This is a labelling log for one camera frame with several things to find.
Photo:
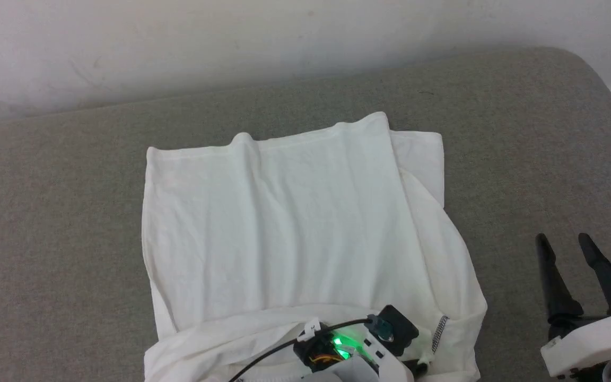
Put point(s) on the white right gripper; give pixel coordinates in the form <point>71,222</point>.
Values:
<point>592,342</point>

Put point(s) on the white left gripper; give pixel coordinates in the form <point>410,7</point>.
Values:
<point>361,366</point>

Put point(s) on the white t-shirt garment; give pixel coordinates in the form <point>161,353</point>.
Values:
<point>284,223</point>

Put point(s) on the grey fabric sofa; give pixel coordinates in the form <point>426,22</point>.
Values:
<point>45,239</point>

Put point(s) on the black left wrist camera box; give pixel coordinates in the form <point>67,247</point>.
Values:
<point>394,330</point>

